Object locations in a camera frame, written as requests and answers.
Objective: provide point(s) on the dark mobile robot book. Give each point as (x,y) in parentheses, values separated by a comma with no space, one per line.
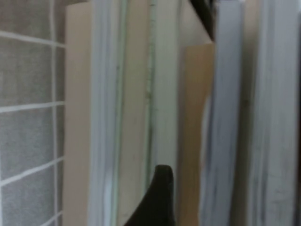
(279,122)

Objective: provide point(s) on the pale grey book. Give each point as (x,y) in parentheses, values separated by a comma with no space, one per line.
(94,122)

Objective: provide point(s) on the black plastic book stand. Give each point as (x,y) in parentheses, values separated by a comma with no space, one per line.
(204,16)

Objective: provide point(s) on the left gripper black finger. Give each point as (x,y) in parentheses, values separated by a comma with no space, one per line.
(160,202)

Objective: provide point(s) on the grey checked tablecloth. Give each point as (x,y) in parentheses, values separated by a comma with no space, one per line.
(26,131)

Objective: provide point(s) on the white self-driving book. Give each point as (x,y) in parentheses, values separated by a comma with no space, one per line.
(225,122)

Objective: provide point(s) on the orange-edged white book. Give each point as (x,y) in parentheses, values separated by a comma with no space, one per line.
(164,94)

